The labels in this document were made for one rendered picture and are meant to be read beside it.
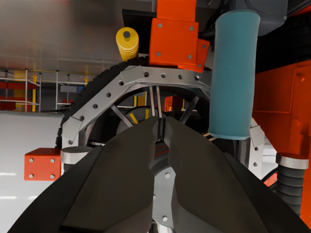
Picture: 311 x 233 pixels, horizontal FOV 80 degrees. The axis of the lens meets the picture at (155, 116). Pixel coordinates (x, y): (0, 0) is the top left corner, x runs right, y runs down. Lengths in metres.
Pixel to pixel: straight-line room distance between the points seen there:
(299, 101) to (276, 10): 0.28
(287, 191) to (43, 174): 0.52
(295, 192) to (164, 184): 0.21
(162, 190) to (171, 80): 0.27
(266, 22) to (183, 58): 0.33
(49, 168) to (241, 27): 0.54
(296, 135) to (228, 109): 0.35
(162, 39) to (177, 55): 0.06
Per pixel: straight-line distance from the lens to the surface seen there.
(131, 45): 0.51
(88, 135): 0.60
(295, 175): 0.37
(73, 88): 4.68
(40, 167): 0.56
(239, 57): 0.42
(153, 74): 0.49
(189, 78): 0.51
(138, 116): 1.02
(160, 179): 0.37
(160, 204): 0.39
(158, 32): 0.51
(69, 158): 0.28
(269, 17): 0.74
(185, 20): 0.54
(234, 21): 0.44
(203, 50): 0.53
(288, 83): 0.75
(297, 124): 0.69
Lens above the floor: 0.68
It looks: 3 degrees up
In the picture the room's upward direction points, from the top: 177 degrees counter-clockwise
